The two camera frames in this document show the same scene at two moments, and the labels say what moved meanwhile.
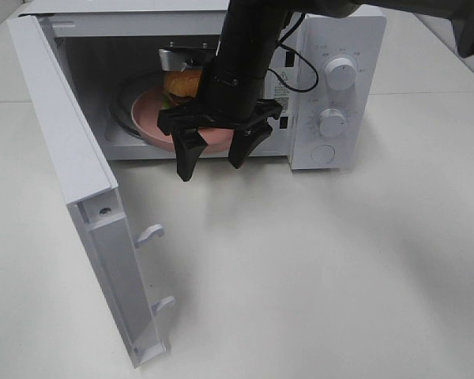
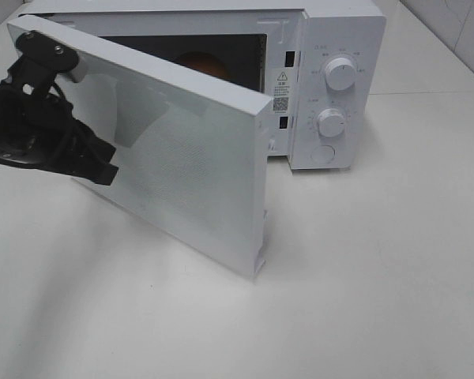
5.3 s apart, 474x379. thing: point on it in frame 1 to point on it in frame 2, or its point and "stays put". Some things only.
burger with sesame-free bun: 180,88 to 204,61
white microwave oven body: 125,61 stays put
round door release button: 322,154 stays put
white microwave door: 97,203 to 193,151
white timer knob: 332,122 stays put
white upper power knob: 340,73 stays put
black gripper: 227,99 to 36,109
